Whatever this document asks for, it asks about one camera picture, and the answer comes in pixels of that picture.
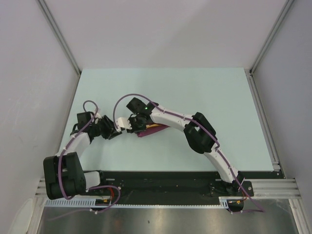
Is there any gold butter knife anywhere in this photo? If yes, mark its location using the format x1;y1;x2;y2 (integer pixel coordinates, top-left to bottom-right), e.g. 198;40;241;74
146;124;161;129

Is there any magenta satin napkin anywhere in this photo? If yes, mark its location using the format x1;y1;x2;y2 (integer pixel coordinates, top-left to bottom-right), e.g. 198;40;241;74
136;124;168;137

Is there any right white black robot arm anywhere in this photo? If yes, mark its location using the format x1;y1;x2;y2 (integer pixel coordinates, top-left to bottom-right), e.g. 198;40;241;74
127;97;244;195

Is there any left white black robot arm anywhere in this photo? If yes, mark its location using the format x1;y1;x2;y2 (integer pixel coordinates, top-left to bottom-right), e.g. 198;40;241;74
43;112;121;200

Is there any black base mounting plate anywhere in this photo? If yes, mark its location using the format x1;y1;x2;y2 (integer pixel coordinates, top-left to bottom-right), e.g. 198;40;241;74
50;170;285;207

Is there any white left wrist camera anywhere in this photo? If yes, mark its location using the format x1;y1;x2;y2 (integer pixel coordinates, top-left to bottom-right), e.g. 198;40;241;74
94;113;102;123

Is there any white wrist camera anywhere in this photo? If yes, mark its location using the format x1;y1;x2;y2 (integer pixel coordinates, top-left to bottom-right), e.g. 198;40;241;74
115;117;132;132
94;113;102;123

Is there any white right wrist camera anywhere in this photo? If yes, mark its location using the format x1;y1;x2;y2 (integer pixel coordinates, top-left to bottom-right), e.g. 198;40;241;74
115;117;132;132

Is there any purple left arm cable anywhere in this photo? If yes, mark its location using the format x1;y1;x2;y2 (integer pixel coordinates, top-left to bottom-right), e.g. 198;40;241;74
46;100;122;221

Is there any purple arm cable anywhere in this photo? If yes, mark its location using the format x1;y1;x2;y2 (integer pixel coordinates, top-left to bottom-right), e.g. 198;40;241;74
46;100;122;221
113;94;266;213

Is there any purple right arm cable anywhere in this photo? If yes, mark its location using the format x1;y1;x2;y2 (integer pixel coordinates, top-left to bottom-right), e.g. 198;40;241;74
113;94;266;213

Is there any white slotted cable duct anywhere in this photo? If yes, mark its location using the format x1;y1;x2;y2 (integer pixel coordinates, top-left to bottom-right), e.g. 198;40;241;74
45;198;228;209

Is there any aluminium front rail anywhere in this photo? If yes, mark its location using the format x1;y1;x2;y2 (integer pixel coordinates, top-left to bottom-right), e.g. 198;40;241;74
35;178;303;198

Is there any right aluminium frame post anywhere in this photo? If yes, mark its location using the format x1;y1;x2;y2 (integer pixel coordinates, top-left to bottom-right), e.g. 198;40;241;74
249;0;296;75

